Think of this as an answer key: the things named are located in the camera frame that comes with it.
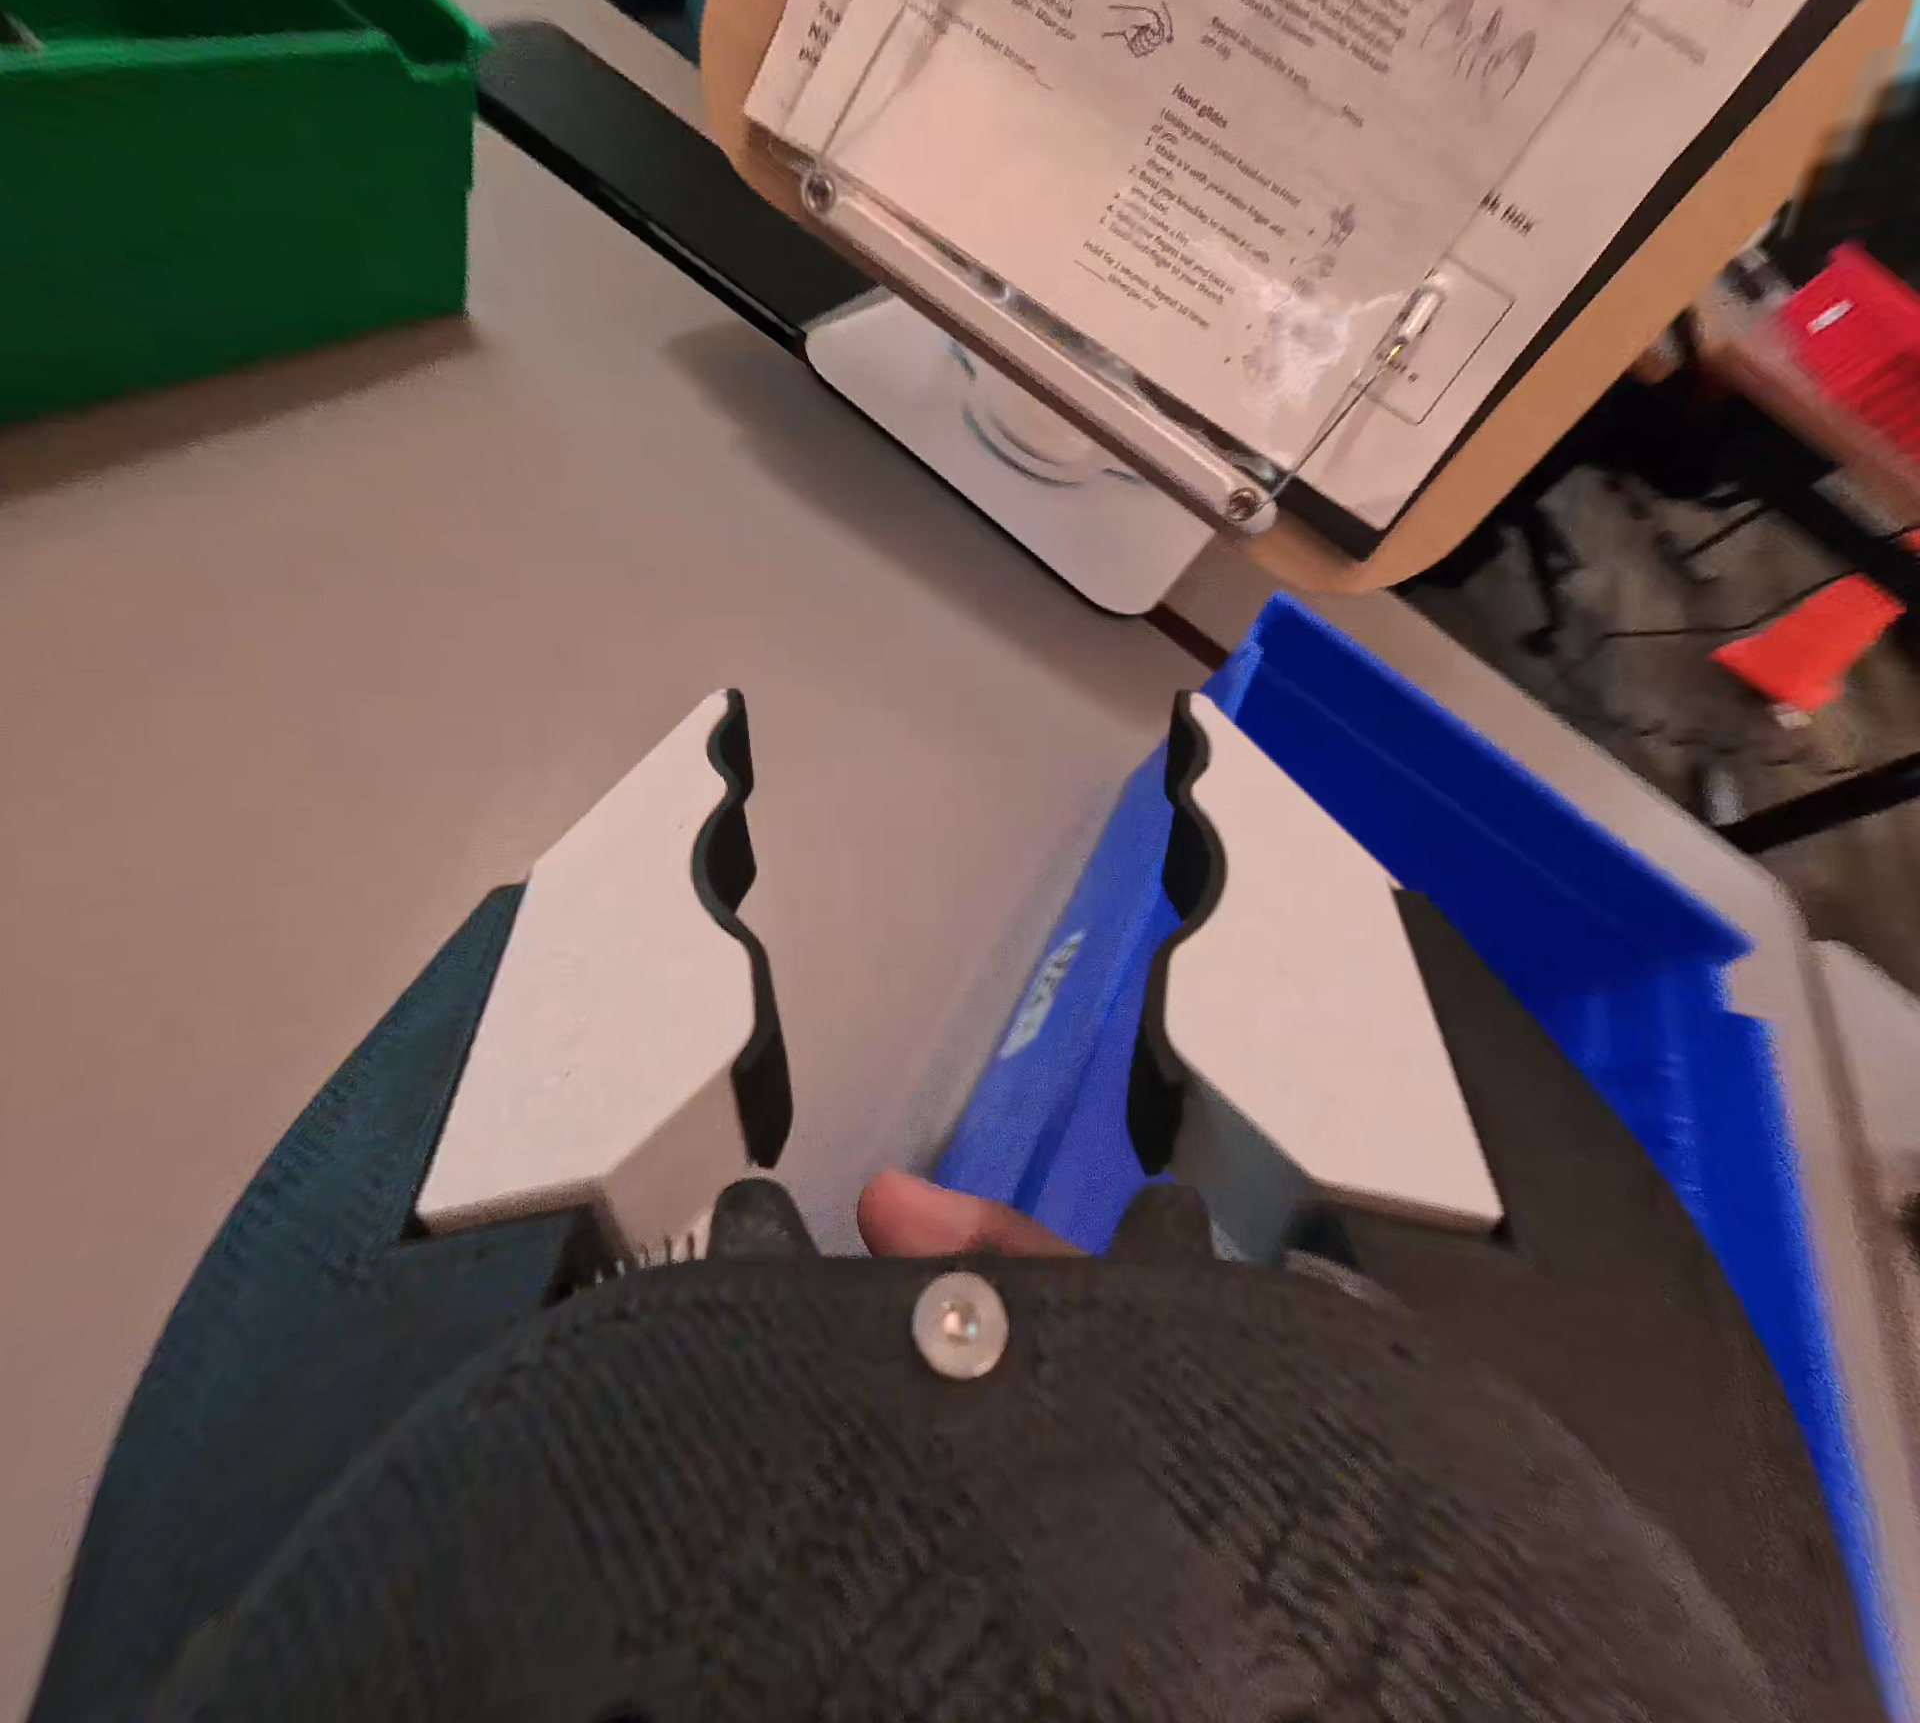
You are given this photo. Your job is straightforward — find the green plastic bin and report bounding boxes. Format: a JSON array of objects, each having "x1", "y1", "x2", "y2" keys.
[{"x1": 0, "y1": 0, "x2": 494, "y2": 427}]

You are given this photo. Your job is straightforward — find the black floor cable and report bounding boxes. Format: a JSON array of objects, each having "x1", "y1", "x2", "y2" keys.
[{"x1": 1529, "y1": 463, "x2": 1920, "y2": 651}]

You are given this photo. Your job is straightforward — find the wooden document board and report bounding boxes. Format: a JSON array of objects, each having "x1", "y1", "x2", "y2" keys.
[{"x1": 699, "y1": 0, "x2": 1920, "y2": 595}]

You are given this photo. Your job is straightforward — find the orange-red floor object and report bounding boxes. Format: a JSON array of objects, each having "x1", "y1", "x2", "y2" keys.
[{"x1": 1710, "y1": 575, "x2": 1907, "y2": 719}]

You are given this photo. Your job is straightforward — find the red crate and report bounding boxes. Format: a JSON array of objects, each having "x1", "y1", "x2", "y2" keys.
[{"x1": 1776, "y1": 245, "x2": 1920, "y2": 479}]

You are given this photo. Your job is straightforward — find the grey desk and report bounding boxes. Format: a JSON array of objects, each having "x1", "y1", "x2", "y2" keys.
[{"x1": 0, "y1": 0, "x2": 1861, "y2": 1648}]

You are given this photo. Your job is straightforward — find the clear page holder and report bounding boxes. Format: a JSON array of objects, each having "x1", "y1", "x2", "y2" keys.
[{"x1": 742, "y1": 0, "x2": 1788, "y2": 537}]

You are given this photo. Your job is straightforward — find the blue plastic bin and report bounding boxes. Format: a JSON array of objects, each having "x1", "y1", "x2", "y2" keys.
[{"x1": 929, "y1": 593, "x2": 1910, "y2": 1723}]

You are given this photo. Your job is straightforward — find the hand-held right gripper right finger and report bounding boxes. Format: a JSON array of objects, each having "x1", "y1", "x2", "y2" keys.
[{"x1": 1124, "y1": 687, "x2": 1506, "y2": 1258}]

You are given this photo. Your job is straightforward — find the person's right hand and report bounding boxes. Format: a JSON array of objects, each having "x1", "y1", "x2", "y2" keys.
[{"x1": 858, "y1": 1166, "x2": 1089, "y2": 1262}]

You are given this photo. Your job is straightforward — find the white stand base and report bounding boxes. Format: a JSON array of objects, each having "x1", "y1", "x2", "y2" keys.
[{"x1": 801, "y1": 289, "x2": 1217, "y2": 615}]

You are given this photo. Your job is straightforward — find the printed instruction sheet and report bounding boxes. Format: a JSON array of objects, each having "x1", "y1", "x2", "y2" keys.
[{"x1": 742, "y1": 0, "x2": 1920, "y2": 555}]

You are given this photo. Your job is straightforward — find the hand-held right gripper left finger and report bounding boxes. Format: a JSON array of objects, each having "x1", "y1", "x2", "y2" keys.
[{"x1": 413, "y1": 687, "x2": 794, "y2": 1256}]

